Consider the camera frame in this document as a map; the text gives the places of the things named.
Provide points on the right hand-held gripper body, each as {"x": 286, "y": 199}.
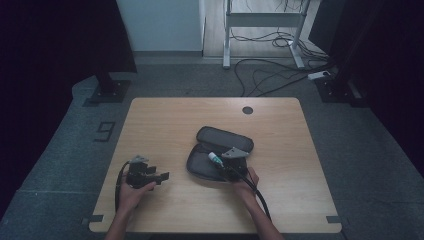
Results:
{"x": 237, "y": 165}

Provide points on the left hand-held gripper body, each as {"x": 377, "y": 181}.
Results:
{"x": 138, "y": 176}

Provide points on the white green-labelled glue stick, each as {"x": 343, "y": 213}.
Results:
{"x": 215, "y": 159}

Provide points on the grey zip case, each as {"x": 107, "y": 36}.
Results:
{"x": 213, "y": 156}

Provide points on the person's left hand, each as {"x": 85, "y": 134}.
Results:
{"x": 133, "y": 196}

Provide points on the person's right hand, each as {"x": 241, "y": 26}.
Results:
{"x": 246, "y": 188}

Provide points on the dark round table grommet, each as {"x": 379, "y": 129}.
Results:
{"x": 247, "y": 110}

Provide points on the dark tape strip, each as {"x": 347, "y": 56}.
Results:
{"x": 335, "y": 219}
{"x": 93, "y": 219}

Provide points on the black stand base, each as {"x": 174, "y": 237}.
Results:
{"x": 110, "y": 90}
{"x": 338, "y": 90}

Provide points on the white power strip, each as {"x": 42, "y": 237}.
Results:
{"x": 319, "y": 75}

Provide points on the black curtain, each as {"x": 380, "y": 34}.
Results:
{"x": 50, "y": 66}
{"x": 383, "y": 50}

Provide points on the white cabinet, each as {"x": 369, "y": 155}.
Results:
{"x": 163, "y": 25}

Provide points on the white desk frame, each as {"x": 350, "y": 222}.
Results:
{"x": 263, "y": 20}

